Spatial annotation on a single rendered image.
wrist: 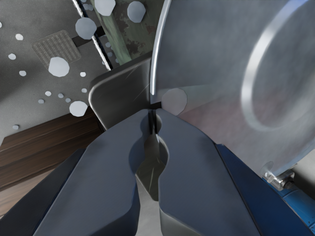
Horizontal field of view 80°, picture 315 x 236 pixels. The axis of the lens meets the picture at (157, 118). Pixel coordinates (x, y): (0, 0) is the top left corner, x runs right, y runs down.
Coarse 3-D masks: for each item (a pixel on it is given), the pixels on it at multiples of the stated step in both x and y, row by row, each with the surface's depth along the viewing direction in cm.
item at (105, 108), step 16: (128, 64) 12; (144, 64) 12; (96, 80) 11; (112, 80) 11; (128, 80) 12; (144, 80) 12; (96, 96) 11; (112, 96) 12; (128, 96) 12; (144, 96) 13; (96, 112) 12; (112, 112) 12; (128, 112) 13; (144, 144) 15; (144, 160) 15; (160, 160) 16; (144, 176) 16
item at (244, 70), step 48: (192, 0) 11; (240, 0) 12; (288, 0) 13; (192, 48) 12; (240, 48) 14; (288, 48) 15; (192, 96) 14; (240, 96) 16; (288, 96) 18; (240, 144) 19; (288, 144) 23
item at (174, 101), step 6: (168, 90) 13; (174, 90) 13; (180, 90) 13; (162, 96) 13; (168, 96) 13; (174, 96) 13; (180, 96) 14; (186, 96) 14; (162, 102) 13; (168, 102) 13; (174, 102) 14; (180, 102) 14; (186, 102) 14; (162, 108) 13; (168, 108) 14; (174, 108) 14; (180, 108) 14; (174, 114) 14
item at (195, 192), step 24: (168, 120) 10; (168, 144) 8; (192, 144) 8; (168, 168) 7; (192, 168) 7; (216, 168) 7; (168, 192) 6; (192, 192) 6; (216, 192) 6; (168, 216) 6; (192, 216) 6; (216, 216) 6; (240, 216) 5
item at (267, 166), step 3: (267, 162) 23; (270, 162) 24; (264, 165) 23; (267, 165) 24; (270, 165) 24; (264, 168) 24; (267, 168) 24; (270, 168) 24; (261, 171) 24; (264, 171) 24; (267, 171) 24; (261, 174) 24
